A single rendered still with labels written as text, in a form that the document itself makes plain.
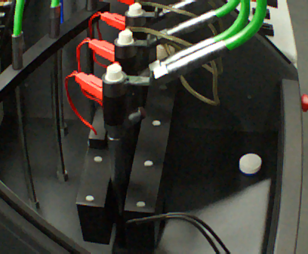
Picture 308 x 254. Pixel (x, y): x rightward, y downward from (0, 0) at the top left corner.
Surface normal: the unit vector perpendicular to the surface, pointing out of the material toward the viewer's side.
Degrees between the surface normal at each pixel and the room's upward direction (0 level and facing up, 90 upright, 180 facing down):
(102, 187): 0
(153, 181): 0
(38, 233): 43
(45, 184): 0
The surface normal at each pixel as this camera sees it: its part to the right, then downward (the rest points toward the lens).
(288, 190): 0.00, -0.79
